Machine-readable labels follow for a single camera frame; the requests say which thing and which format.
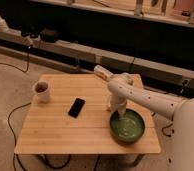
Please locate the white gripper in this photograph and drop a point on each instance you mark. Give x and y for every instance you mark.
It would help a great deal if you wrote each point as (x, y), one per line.
(118, 104)

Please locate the green ceramic bowl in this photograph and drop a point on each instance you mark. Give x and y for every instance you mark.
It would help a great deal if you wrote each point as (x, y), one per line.
(128, 130)

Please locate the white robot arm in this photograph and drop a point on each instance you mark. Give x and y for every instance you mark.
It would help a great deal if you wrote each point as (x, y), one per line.
(179, 110)

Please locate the black smartphone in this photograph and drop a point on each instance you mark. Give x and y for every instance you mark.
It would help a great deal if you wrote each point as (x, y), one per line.
(76, 107)

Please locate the wooden table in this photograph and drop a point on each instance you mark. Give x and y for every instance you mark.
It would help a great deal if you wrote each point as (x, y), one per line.
(48, 129)

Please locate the white mug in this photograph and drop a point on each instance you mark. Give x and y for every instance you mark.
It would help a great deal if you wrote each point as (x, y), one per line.
(42, 90)

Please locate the dark round object on ledge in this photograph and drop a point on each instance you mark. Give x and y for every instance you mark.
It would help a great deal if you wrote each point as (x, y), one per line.
(50, 36)

